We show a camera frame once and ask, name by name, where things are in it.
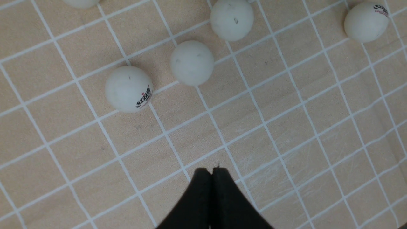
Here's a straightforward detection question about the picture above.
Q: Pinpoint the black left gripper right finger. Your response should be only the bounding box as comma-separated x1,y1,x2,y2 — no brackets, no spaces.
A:
210,167,273,229

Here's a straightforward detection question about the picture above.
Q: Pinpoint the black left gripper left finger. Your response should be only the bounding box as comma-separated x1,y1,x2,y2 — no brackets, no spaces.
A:
157,168,212,229

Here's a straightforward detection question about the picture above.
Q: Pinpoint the white ping-pong ball red logo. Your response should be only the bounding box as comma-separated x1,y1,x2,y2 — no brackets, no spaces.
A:
105,66,154,113

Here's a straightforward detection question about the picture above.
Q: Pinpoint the white ping-pong ball lone front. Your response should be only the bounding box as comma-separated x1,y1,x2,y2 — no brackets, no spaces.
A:
344,2,390,43

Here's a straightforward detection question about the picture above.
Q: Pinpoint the white ping-pong ball plain centre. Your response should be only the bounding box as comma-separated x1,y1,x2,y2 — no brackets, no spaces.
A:
210,0,254,42

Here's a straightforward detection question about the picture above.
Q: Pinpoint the orange checkered tablecloth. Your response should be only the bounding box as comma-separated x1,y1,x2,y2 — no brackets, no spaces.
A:
0,0,406,229

